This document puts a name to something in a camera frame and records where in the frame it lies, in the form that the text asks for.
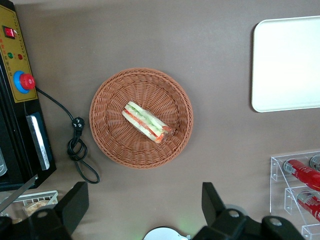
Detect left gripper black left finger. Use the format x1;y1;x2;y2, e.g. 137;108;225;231
0;181;90;240

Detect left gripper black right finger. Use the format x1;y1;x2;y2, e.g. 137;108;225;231
193;181;307;240

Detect plastic-wrapped triangle sandwich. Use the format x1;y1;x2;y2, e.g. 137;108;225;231
121;100;174;144

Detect round brown wicker basket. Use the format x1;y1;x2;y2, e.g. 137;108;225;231
89;67;194;170

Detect cream rectangular plastic tray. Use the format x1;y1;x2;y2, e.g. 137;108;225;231
251;15;320;113

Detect clear bag of rice crackers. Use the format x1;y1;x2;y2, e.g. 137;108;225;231
22;199;59;217

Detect grey metal lever bar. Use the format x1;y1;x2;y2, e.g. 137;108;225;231
0;174;39;212

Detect clear acrylic bottle rack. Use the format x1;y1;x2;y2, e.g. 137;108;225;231
269;151;320;240

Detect black sealing machine yellow panel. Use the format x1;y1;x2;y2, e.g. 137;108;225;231
0;0;57;193

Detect white wire shelf rack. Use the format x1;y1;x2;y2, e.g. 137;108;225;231
0;190;60;218

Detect black power cable with plug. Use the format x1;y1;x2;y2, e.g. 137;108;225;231
34;86;101;185

